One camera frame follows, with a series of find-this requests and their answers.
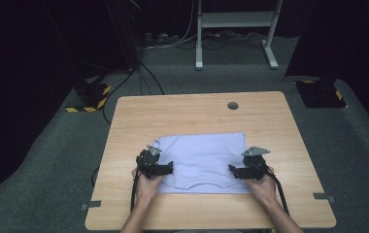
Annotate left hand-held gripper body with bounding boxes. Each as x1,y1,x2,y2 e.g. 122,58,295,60
136,145,163,180

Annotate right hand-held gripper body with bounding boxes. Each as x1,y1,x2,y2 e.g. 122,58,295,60
241,146,271,181

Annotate lavender printed T-shirt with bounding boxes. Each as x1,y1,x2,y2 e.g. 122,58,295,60
152,131,252,195

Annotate person's left hand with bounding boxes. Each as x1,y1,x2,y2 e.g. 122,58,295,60
131,169,163,208

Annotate person's right hand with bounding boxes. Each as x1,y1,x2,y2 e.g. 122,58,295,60
244,166,278,208

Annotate black yellow striped stand base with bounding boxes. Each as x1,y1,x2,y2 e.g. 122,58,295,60
65,81,113,114
294,79,348,109

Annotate grey power strip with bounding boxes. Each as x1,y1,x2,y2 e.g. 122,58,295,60
144,31,181,45

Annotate left hand-held gripper black cable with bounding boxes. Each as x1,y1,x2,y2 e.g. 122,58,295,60
129,168,142,213

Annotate hand-held gripper black cable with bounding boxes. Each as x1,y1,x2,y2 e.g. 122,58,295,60
129,168,142,213
263,169,290,216

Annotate right hand-held gripper black cable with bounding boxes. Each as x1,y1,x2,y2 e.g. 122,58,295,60
263,169,290,216

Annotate black floor cable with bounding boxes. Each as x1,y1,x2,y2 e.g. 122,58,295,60
139,62,166,96
90,165,100,188
102,66,139,125

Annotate grey table edge bracket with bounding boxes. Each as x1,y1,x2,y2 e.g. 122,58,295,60
81,200,102,212
313,192,336,204

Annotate white floor cable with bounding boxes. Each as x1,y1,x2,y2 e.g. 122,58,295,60
143,0,200,51

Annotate thin black cable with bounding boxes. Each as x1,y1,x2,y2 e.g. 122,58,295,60
41,0,130,73

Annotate tangle of black cables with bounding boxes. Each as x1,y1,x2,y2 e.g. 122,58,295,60
201,30,271,51

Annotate white metal stand frame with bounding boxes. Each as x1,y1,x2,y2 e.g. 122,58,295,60
195,0,284,71

